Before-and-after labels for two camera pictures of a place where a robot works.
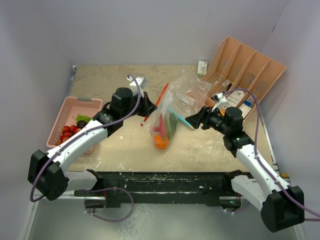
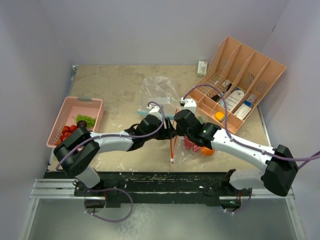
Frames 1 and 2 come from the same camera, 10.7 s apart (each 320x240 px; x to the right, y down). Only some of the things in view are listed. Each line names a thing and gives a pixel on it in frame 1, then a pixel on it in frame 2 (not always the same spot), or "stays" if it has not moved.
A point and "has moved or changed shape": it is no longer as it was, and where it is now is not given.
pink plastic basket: (73, 106) stays
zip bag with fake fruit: (187, 93) to (159, 90)
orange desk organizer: (237, 66) stays
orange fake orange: (159, 143) to (206, 151)
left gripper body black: (143, 110) to (165, 133)
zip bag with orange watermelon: (162, 122) has moved or changed shape
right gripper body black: (212, 118) to (180, 132)
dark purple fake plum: (81, 123) stays
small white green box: (202, 68) stays
